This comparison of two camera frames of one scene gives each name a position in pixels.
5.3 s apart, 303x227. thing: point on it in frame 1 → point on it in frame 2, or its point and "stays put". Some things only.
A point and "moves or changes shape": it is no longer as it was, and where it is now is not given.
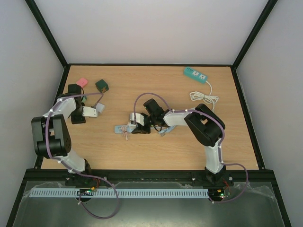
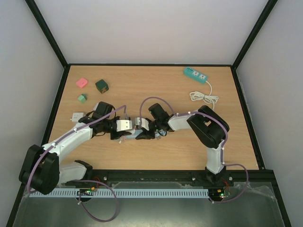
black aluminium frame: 41,175 stays put
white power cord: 196,95 stays put
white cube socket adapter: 100,107 moves or changes shape
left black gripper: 76,120 → 122,133
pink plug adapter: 82,82 stays put
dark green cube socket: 102,84 stays put
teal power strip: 195,74 stays put
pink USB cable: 124,133 moves or changes shape
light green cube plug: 84,99 stays put
